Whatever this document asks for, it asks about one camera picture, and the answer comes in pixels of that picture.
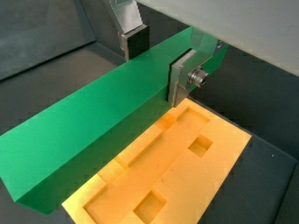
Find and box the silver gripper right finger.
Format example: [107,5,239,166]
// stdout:
[167,28,225,107]

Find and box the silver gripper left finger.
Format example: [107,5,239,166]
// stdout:
[103,0,150,60]

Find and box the green long block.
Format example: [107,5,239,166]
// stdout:
[0,26,230,216]

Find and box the yellow slotted board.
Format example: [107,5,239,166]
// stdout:
[63,99,251,224]

